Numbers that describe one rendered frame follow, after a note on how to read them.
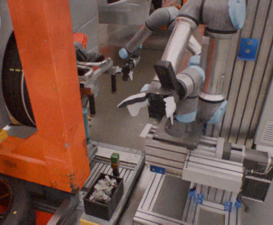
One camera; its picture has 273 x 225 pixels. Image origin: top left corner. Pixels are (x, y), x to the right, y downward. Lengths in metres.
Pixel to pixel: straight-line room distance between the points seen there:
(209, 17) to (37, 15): 0.62
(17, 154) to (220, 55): 1.12
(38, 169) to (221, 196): 1.12
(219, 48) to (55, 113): 0.72
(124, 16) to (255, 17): 3.04
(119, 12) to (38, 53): 3.11
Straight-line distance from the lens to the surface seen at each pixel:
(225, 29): 1.03
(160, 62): 0.69
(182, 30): 1.02
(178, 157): 1.35
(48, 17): 0.99
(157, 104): 0.71
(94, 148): 2.30
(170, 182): 1.89
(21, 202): 1.49
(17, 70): 1.62
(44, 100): 1.14
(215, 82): 1.10
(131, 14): 4.12
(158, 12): 1.78
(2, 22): 1.58
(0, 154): 1.56
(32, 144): 1.38
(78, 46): 1.76
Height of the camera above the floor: 1.54
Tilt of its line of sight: 31 degrees down
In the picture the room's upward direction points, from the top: straight up
